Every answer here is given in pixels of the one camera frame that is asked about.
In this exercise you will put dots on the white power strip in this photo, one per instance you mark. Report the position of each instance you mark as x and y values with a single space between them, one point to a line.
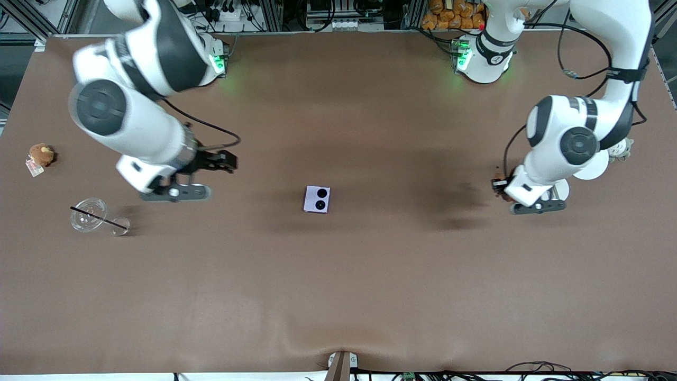
345 24

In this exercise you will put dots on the brown plush toy with tag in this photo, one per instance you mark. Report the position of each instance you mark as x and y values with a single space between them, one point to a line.
41 154

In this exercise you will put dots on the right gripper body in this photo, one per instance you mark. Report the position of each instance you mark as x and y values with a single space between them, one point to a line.
205 160

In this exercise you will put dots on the black drinking straw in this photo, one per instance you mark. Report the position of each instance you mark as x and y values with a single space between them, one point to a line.
100 219

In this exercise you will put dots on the brown lion statue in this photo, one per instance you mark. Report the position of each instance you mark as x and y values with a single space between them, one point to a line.
506 197

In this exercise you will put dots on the white desk lamp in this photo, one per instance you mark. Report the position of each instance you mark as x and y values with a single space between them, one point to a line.
595 168

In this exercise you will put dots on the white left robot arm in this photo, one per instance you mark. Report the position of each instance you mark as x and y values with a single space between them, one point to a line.
571 137

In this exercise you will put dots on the white box with black dots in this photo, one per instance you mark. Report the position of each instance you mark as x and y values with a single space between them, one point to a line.
317 199

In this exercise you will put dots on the power strip with black plugs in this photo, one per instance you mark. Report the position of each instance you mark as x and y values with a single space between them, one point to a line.
225 11

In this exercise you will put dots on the clear plastic cup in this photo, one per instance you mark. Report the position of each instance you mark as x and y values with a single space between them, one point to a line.
87 216

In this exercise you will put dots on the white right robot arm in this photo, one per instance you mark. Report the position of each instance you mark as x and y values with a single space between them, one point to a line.
137 116

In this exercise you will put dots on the small white figurine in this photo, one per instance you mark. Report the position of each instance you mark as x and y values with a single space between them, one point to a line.
623 151

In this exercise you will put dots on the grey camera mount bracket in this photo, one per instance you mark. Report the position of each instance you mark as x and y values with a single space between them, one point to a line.
341 365

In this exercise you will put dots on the brown table cover mat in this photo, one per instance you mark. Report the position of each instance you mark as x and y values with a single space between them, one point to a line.
338 291

